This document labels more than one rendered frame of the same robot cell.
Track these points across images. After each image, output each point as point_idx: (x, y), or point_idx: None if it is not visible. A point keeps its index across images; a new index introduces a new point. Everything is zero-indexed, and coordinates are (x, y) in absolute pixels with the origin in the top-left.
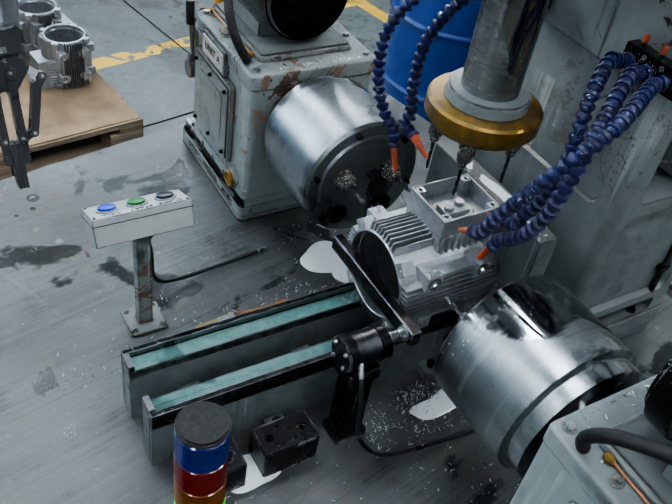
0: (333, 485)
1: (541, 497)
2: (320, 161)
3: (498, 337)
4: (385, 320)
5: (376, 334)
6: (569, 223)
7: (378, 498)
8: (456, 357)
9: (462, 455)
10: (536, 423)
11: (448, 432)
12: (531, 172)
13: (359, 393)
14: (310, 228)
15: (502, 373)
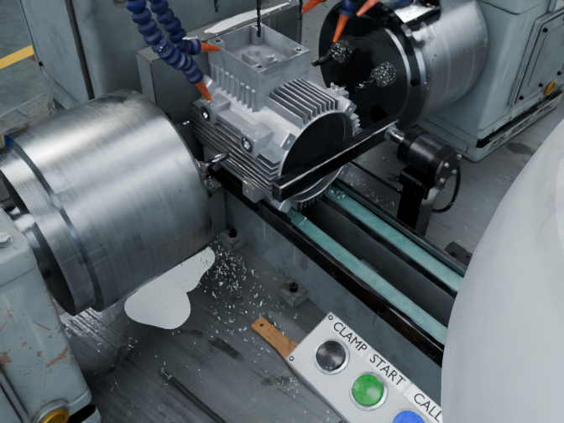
0: (466, 247)
1: (515, 51)
2: (200, 172)
3: (438, 28)
4: (342, 171)
5: (424, 134)
6: (237, 3)
7: (457, 217)
8: (437, 74)
9: (384, 173)
10: (483, 31)
11: (366, 182)
12: (180, 7)
13: (460, 169)
14: (101, 330)
15: (461, 36)
